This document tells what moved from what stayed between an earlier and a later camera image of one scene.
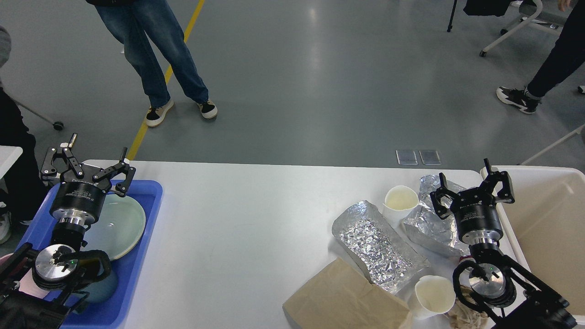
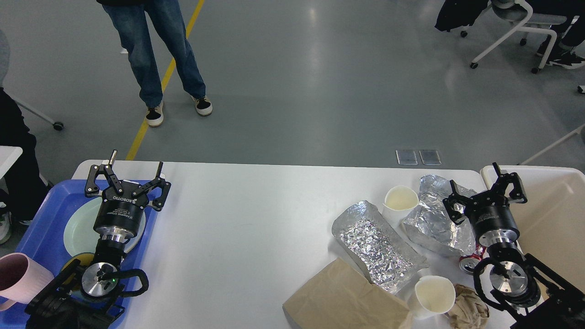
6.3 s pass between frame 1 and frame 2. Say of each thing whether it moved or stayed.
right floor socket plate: stayed
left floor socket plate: stayed
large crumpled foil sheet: stayed
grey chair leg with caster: stayed
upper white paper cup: stayed
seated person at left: stayed
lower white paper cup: stayed
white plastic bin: stayed
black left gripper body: moved
